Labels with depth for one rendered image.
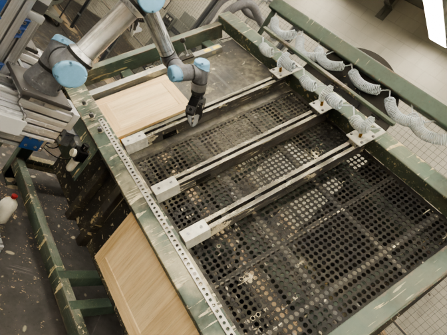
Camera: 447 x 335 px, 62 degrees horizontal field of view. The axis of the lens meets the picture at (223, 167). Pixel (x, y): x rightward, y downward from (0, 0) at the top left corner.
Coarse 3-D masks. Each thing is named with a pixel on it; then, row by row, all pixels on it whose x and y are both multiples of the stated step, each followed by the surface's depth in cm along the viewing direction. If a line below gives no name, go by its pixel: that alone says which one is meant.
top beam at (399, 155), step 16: (224, 16) 273; (240, 32) 259; (256, 32) 259; (256, 48) 250; (272, 64) 242; (288, 80) 234; (304, 96) 227; (336, 112) 207; (352, 112) 204; (352, 128) 202; (368, 144) 196; (384, 144) 189; (400, 144) 188; (384, 160) 191; (400, 160) 182; (416, 160) 182; (400, 176) 186; (416, 176) 177; (432, 176) 175; (432, 192) 173
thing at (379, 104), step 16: (384, 64) 239; (320, 80) 262; (368, 80) 242; (368, 96) 240; (384, 96) 234; (304, 112) 264; (368, 112) 238; (384, 112) 232; (384, 128) 230; (336, 144) 245
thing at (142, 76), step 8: (208, 48) 258; (216, 48) 258; (200, 56) 254; (208, 56) 258; (160, 64) 247; (144, 72) 241; (152, 72) 241; (160, 72) 245; (120, 80) 236; (128, 80) 236; (136, 80) 239; (144, 80) 242; (96, 88) 232; (104, 88) 232; (112, 88) 233; (120, 88) 236; (96, 96) 230
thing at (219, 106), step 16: (272, 80) 228; (224, 96) 219; (240, 96) 219; (256, 96) 227; (208, 112) 213; (224, 112) 221; (160, 128) 203; (176, 128) 208; (128, 144) 196; (144, 144) 202
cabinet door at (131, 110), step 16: (160, 80) 239; (112, 96) 230; (128, 96) 230; (144, 96) 230; (160, 96) 229; (176, 96) 229; (112, 112) 220; (128, 112) 221; (144, 112) 220; (160, 112) 220; (176, 112) 219; (112, 128) 212; (128, 128) 211; (144, 128) 214
